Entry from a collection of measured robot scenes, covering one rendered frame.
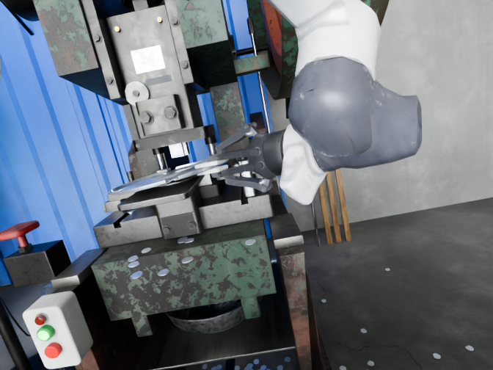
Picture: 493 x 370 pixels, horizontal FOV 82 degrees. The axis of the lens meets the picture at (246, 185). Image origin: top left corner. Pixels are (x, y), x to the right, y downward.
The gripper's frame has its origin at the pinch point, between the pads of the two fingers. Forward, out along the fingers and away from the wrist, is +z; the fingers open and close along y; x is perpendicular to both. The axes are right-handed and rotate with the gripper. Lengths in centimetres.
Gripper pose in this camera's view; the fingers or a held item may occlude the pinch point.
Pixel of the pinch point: (210, 167)
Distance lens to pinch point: 60.5
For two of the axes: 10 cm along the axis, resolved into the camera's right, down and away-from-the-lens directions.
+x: -6.0, 3.1, -7.3
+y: -2.7, -9.5, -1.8
